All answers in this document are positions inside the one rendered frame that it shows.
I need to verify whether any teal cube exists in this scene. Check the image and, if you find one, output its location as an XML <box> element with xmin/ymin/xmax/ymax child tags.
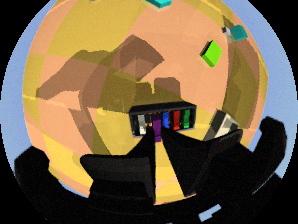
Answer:
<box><xmin>230</xmin><ymin>24</ymin><xmax>249</xmax><ymax>40</ymax></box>

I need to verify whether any green rectangular block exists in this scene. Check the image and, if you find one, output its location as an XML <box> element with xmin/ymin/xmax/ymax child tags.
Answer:
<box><xmin>201</xmin><ymin>40</ymin><xmax>222</xmax><ymax>68</ymax></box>

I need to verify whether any cyan flat block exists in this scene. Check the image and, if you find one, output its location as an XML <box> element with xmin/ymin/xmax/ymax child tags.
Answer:
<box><xmin>148</xmin><ymin>0</ymin><xmax>173</xmax><ymax>8</ymax></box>

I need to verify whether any blue fuse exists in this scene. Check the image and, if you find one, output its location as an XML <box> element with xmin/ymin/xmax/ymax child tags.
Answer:
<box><xmin>161</xmin><ymin>111</ymin><xmax>169</xmax><ymax>128</ymax></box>

